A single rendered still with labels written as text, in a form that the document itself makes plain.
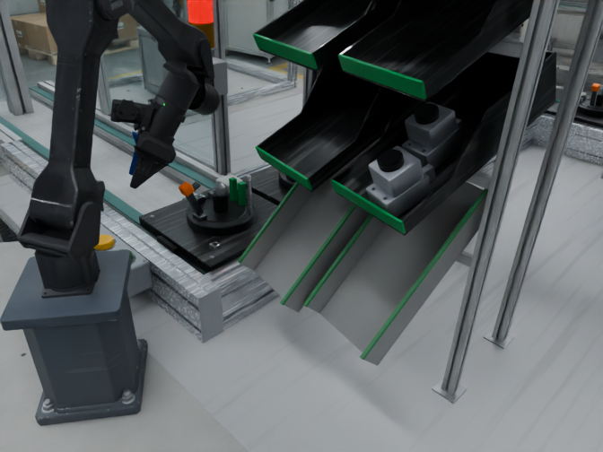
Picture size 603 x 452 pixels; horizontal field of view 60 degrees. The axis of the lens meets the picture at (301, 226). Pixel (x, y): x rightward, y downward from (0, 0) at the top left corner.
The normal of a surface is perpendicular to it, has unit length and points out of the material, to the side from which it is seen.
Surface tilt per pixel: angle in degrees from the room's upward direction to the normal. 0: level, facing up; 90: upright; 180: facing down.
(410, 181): 93
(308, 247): 45
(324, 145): 25
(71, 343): 90
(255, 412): 0
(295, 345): 0
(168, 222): 0
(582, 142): 90
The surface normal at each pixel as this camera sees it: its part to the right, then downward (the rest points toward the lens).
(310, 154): -0.32, -0.65
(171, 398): 0.03, -0.85
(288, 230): -0.56, -0.40
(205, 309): 0.71, 0.38
